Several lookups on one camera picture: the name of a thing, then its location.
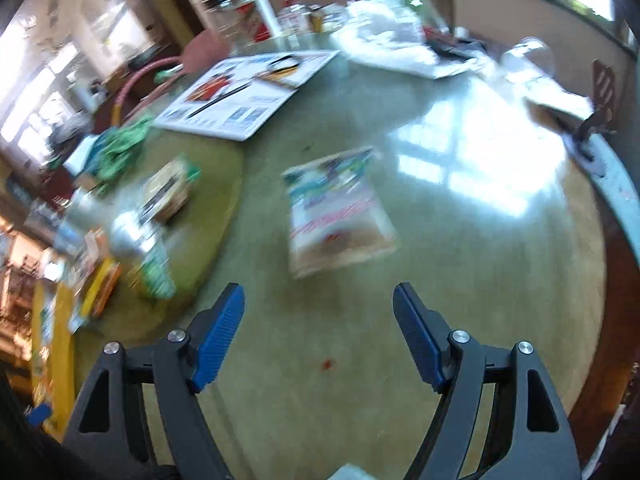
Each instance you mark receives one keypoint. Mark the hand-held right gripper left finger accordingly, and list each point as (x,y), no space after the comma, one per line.
(220,335)

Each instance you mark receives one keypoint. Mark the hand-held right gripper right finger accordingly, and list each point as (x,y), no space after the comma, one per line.
(416,340)

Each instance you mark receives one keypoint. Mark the green snack packet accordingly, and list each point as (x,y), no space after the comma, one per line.
(157,272)

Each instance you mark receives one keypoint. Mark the orange snack packet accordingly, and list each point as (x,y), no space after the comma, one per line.
(100,287)

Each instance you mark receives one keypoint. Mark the white red snack packet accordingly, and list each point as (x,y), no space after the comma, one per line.
(337,215)

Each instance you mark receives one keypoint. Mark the white brown snack packet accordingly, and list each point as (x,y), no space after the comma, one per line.
(170,190)

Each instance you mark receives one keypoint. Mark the yellow cardboard tray box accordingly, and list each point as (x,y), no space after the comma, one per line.
(55,360)

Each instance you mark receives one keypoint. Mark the green cloth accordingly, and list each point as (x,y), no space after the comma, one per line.
(122,147)

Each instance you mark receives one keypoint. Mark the tissue box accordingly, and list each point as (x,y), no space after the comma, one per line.
(82,155)

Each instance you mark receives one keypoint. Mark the white printed booklet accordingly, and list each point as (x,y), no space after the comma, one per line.
(250,90)

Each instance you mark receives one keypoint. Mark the wicker chair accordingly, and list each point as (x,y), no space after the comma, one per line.
(135,85)

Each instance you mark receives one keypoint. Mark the clear drinking glass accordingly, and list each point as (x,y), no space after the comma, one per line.
(530,57)

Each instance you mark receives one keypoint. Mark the white plastic bag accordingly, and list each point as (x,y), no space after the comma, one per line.
(395,35)

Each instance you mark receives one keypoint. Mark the brown phone stand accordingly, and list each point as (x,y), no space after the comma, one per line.
(602,95)

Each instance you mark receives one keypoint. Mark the glass jar black lid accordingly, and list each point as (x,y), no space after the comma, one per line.
(220,17)

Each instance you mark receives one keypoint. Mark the small clear glass bottle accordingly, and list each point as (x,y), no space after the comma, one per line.
(294,15)

